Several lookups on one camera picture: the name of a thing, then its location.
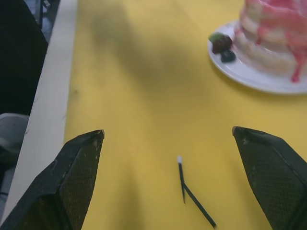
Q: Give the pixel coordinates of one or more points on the dark red strawberry decoration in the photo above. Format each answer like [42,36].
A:
[221,43]

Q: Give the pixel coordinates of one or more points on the yellow table mat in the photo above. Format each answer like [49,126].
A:
[168,107]

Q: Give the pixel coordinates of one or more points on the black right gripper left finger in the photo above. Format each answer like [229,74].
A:
[72,182]

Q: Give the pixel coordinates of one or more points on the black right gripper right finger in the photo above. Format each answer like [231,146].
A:
[271,177]

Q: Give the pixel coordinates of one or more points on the dark blueberry decoration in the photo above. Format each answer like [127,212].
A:
[227,56]

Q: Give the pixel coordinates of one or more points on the black chair back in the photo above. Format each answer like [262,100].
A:
[16,55]

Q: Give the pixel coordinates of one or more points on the black match with white tip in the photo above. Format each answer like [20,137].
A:
[181,176]

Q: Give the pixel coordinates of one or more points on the white round plate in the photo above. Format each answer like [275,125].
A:
[242,72]

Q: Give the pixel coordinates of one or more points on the pink layered cake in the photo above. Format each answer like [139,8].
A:
[273,36]

